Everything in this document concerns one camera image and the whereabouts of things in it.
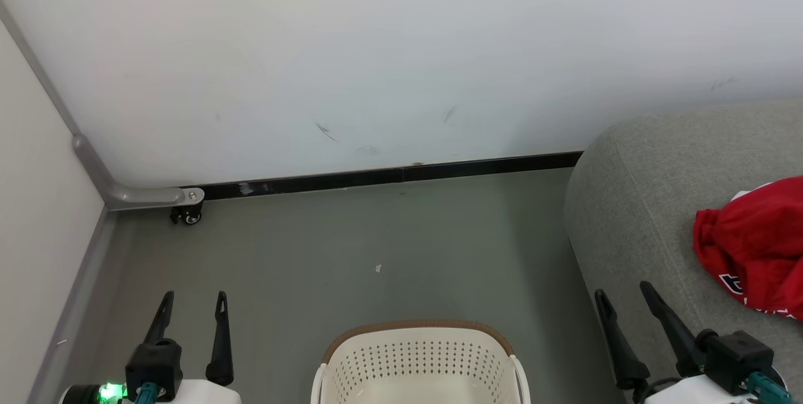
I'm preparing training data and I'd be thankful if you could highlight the grey skirting strip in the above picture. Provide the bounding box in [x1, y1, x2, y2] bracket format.
[28, 208, 118, 404]

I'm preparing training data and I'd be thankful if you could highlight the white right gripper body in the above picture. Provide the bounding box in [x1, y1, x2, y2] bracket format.
[642, 374, 763, 404]

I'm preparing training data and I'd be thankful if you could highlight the black baseboard strip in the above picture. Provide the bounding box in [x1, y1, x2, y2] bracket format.
[181, 151, 585, 201]

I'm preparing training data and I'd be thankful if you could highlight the grey metal partition frame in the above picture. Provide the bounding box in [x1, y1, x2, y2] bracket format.
[0, 0, 206, 211]

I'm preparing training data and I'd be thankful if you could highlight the cream perforated laundry basket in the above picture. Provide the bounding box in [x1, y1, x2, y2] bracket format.
[311, 320, 531, 404]

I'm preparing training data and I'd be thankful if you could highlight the grey fabric sofa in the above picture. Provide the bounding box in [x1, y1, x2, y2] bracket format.
[562, 99, 803, 404]

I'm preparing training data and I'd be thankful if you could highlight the red jersey with lettering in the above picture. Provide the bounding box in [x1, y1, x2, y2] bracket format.
[693, 176, 803, 321]

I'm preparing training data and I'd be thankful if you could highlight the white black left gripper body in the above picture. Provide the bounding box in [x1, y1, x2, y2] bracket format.
[60, 379, 243, 404]

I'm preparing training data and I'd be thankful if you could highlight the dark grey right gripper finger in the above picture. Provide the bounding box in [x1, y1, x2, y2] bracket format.
[639, 280, 707, 378]
[593, 289, 652, 391]

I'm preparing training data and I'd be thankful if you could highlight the small black caster wheel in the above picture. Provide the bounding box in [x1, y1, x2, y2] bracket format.
[169, 205, 204, 226]

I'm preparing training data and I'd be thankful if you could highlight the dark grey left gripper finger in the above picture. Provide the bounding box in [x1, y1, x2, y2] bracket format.
[143, 290, 176, 346]
[205, 291, 235, 387]

